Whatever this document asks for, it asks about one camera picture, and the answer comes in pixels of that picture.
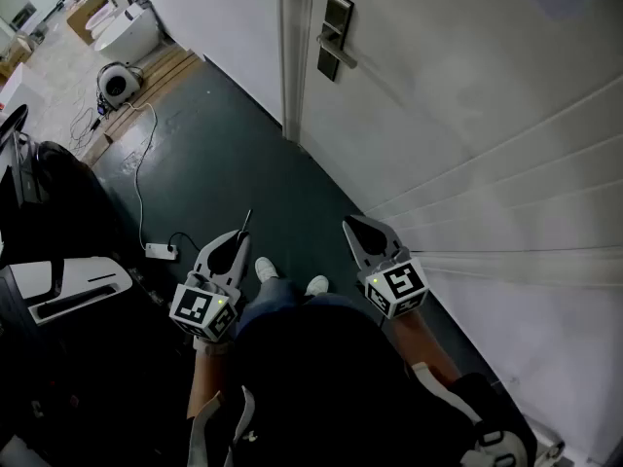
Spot wooden slat pallet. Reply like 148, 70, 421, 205
80, 41, 203, 165

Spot white slatted panel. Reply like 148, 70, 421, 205
362, 73, 623, 291

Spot cardboard box with toilet seat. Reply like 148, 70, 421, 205
65, 0, 112, 47

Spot white appliance with recessed handle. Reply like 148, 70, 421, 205
275, 0, 317, 143

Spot silver door lock with handle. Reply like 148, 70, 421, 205
315, 0, 359, 83

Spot long white cable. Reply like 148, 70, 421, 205
120, 100, 160, 248

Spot white waist pack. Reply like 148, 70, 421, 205
460, 428, 531, 467

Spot person's left forearm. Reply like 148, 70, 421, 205
186, 336, 236, 420

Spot person's blue jeans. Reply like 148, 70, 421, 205
237, 273, 354, 321

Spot person's right forearm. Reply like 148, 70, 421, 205
388, 308, 462, 388

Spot black plug cable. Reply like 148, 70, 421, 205
166, 231, 202, 257

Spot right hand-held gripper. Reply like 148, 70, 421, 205
342, 215, 430, 319

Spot grey harness strap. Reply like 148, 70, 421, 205
187, 385, 257, 467
411, 361, 488, 456

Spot grey right harness strap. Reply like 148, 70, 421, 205
411, 361, 488, 456

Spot white toilet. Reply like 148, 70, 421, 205
93, 1, 163, 65

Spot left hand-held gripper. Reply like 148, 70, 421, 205
168, 231, 252, 344

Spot person's black top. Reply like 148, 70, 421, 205
232, 303, 536, 467

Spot round white blower fan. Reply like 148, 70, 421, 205
95, 60, 144, 112

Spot tangled black cables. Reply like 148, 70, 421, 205
67, 92, 107, 146

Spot grey left harness strap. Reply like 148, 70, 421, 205
187, 385, 257, 467

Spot person's left white shoe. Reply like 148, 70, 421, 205
254, 256, 279, 284

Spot white power strip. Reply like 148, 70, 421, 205
144, 241, 179, 262

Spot white door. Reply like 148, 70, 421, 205
297, 0, 623, 467

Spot black bag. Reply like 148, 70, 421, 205
0, 139, 126, 267

